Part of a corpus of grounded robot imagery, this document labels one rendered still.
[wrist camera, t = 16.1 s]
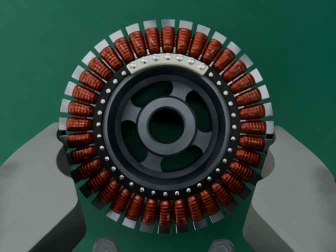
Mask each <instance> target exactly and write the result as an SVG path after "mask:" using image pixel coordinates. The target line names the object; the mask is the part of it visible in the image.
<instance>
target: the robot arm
mask: <svg viewBox="0 0 336 252"><path fill-rule="evenodd" d="M66 135H67V133H66V131H59V122H55V123H52V124H51V125H49V126H48V127H47V128H45V129H44V130H43V131H41V132H40V133H39V134H37V135H36V136H35V137H33V138H32V139H31V140H29V141H28V142H27V143H25V144H24V145H23V146H21V147H20V148H19V149H18V150H17V151H15V152H14V153H13V154H12V155H11V156H10V157H9V158H8V159H7V160H6V161H5V162H4V163H3V164H2V166H1V167H0V252H71V251H72V250H73V249H74V248H75V247H76V246H77V244H78V243H79V242H80V241H81V240H82V239H83V237H84V236H85V234H86V231H87V227H86V223H85V219H84V215H83V210H82V207H81V204H80V200H79V197H78V193H77V190H76V186H75V183H74V180H73V179H72V178H70V177H68V175H69V174H70V172H71V169H70V166H69V162H68V159H67V156H66V151H67V150H68V149H67V148H66V149H64V145H63V143H62V142H61V141H60V136H66ZM266 139H271V140H273V143H272V145H270V146H269V148H268V152H265V154H266V158H265V161H264V164H263V167H262V171H261V176H262V178H263V179H262V180H259V181H258V182H257V184H256V187H255V190H254V193H253V196H252V199H251V203H250V206H249V209H248V212H247V216H246V219H245V223H244V226H243V230H242V233H243V237H244V239H245V240H246V241H247V243H248V244H249V245H250V246H251V248H252V249H253V250H254V251H255V252H336V178H335V177H334V176H333V175H332V173H331V172H330V171H329V169H328V168H327V167H326V166H325V165H324V164H323V162H322V161H321V160H320V159H319V158H318V157H317V156H316V155H315V154H314V153H312V152H311V151H310V150H309V149H308V148H307V147H305V146H304V145H303V144H302V143H300V142H299V141H298V140H297V139H295V138H294V137H293V136H292V135H290V134H289V133H288V132H287V131H285V130H284V129H283V128H282V127H280V126H277V125H274V134H267V136H266ZM92 252H120V250H119V248H118V246H117V243H116V241H115V240H114V239H113V238H112V237H100V238H98V239H97V240H96V241H95V243H94V245H93V250H92ZM208 252H235V250H234V245H233V243H232V242H231V241H230V240H228V239H225V238H221V239H215V240H214V241H213V242H212V244H211V246H210V248H209V250H208Z"/></svg>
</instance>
